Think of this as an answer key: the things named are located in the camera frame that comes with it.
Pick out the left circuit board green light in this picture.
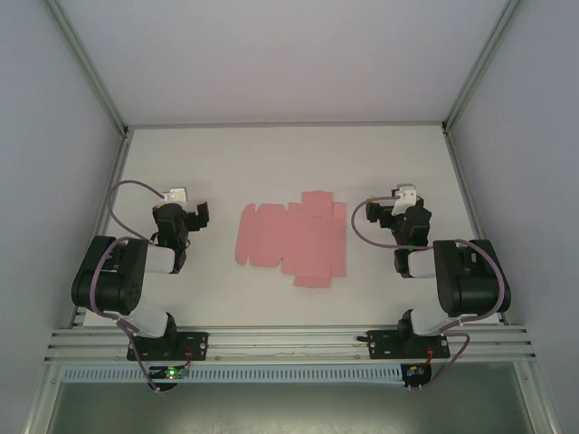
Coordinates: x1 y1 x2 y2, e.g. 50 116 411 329
150 365 189 382

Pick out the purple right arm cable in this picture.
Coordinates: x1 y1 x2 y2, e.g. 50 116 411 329
351 193 508 392

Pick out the left aluminium table side rail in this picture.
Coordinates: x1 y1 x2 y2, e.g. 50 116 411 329
68 129 133 330

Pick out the slotted grey cable duct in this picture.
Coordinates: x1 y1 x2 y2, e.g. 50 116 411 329
61 364 404 385

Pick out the right aluminium frame post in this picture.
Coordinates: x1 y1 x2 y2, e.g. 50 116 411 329
441 0 522 136

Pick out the aluminium frame post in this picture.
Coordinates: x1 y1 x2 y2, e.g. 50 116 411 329
43 0 133 137
441 0 522 136

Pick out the aluminium table side rail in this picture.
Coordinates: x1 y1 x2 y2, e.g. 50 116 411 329
442 129 510 326
68 129 133 330

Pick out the right aluminium table side rail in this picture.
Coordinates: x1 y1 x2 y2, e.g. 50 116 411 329
442 129 510 326

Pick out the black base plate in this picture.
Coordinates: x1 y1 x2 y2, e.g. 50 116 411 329
126 330 211 363
367 329 451 362

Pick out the aluminium rear frame bar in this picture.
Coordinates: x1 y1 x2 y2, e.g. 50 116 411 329
126 119 447 131

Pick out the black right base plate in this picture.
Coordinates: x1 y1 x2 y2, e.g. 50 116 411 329
367 329 451 362

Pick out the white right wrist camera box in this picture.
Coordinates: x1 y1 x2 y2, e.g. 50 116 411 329
391 183 418 217

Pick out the pink paper box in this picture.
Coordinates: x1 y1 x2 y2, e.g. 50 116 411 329
233 190 348 290

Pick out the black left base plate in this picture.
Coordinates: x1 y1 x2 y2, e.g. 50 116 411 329
126 330 211 363

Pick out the aluminium mounting rail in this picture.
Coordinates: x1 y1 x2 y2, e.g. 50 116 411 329
43 324 537 363

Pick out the left aluminium frame post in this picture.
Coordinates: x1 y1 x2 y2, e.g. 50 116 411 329
43 0 133 137

